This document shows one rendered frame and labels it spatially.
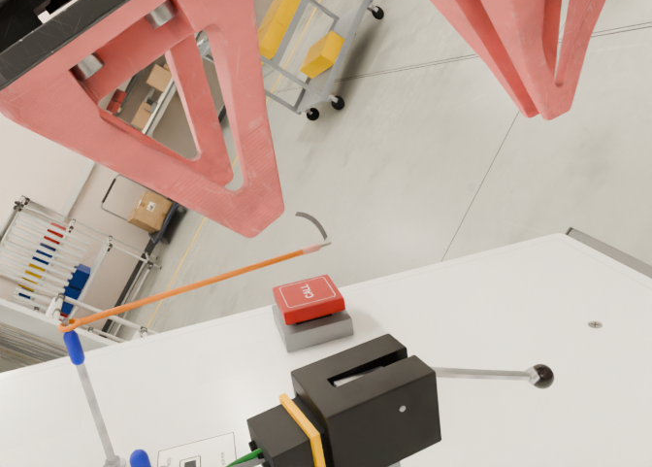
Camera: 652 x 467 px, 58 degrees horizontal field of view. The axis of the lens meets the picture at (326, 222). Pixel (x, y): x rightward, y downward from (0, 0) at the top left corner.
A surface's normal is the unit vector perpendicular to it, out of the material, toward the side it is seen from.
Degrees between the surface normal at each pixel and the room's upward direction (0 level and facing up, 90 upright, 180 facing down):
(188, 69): 94
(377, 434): 98
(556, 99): 105
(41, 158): 90
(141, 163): 116
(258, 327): 50
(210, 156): 98
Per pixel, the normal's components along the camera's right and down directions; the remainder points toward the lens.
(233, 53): 0.58, 0.50
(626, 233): -0.81, -0.44
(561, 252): -0.14, -0.93
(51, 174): 0.35, 0.15
